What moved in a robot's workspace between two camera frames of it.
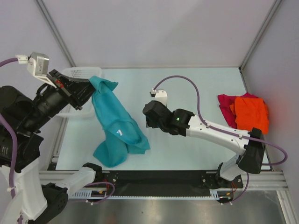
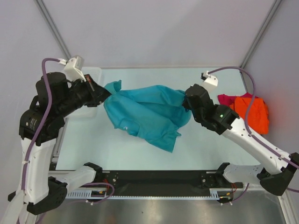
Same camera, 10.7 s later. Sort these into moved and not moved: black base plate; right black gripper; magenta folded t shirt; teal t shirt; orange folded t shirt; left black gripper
Moved: teal t shirt; right black gripper
Not moved: black base plate; magenta folded t shirt; orange folded t shirt; left black gripper
